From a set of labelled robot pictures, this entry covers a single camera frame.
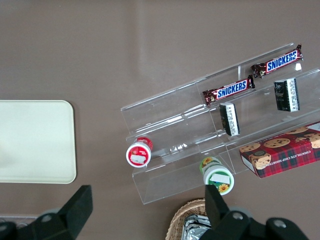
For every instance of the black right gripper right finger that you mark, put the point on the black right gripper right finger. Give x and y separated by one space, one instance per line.
220 217

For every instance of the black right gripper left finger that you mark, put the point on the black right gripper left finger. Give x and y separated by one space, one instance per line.
65 220

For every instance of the oval light wicker basket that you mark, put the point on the oval light wicker basket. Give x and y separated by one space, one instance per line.
177 220

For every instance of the cream rectangular tray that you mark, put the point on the cream rectangular tray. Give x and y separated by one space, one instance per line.
35 140

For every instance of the green sunflower cup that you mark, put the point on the green sunflower cup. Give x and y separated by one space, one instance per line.
217 177

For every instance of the clear acrylic bottle rack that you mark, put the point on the clear acrylic bottle rack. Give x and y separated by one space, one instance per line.
22 220

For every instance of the clear acrylic stepped shelf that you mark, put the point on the clear acrylic stepped shelf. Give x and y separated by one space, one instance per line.
260 120
170 180

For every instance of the red tartan cookie box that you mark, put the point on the red tartan cookie box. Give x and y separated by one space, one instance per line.
282 157

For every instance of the red lidded cup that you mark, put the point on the red lidded cup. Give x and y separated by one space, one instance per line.
138 155

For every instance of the small black box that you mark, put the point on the small black box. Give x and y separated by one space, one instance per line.
230 119
286 95

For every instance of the brown snickers bar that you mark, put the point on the brown snickers bar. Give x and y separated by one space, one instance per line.
277 62
228 92

